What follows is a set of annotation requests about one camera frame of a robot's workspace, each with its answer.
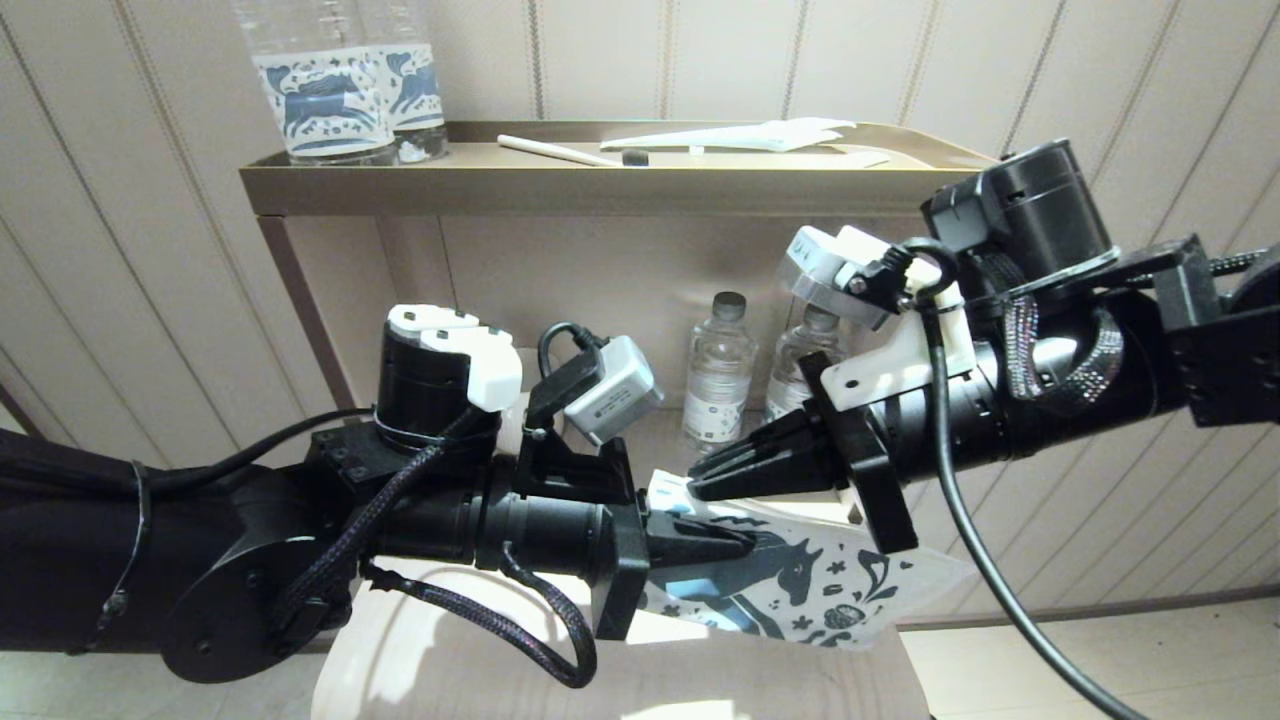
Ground large blue-label water bottle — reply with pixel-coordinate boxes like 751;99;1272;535
355;0;451;164
232;0;396;166

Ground beige shelf unit bronze tray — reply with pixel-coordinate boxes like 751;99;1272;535
240;120;1023;501

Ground white blue-patterned plastic bag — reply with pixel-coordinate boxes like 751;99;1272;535
640;470;981;651

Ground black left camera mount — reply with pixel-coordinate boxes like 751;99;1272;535
515;345;636;506

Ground smooth black left arm cable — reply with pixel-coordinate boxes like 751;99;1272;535
150;407;376;491

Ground white wall panel dark frame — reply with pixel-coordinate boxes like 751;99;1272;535
0;383;41;441

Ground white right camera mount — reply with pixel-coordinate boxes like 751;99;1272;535
820;285;976;411

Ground small clear water bottle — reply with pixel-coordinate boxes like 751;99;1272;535
765;305;851;421
683;292;758;453

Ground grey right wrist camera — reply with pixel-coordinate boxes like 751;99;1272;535
780;225;946;331

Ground white toothbrush dark bristles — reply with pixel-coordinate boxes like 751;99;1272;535
497;135;649;168

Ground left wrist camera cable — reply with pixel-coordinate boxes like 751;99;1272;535
538;322;608;381

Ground white packet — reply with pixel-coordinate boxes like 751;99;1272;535
600;118;857;154

